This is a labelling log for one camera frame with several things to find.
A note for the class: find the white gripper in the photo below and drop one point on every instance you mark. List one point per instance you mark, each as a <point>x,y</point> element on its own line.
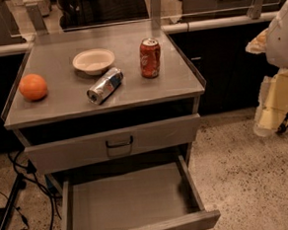
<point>283,41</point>

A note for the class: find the silver blue redbull can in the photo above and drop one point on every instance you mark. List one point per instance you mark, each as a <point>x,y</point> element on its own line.
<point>105,86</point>

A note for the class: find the red soda can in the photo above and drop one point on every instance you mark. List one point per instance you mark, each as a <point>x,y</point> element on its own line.
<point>150,57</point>

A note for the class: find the grey metal drawer cabinet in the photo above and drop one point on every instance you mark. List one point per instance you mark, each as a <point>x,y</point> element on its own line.
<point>115,129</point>

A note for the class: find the open middle drawer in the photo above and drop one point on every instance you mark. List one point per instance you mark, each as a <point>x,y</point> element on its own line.
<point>151,194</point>

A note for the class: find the white paper bowl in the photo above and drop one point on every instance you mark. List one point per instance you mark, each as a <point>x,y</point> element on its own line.
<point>94,61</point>

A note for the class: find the orange fruit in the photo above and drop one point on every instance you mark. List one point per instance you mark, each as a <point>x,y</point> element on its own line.
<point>33,87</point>

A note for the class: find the black tripod leg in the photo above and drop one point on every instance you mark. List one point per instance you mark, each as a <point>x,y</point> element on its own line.
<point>6,212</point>

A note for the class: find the closed upper drawer with handle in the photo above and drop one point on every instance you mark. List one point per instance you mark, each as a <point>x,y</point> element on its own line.
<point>81,151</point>

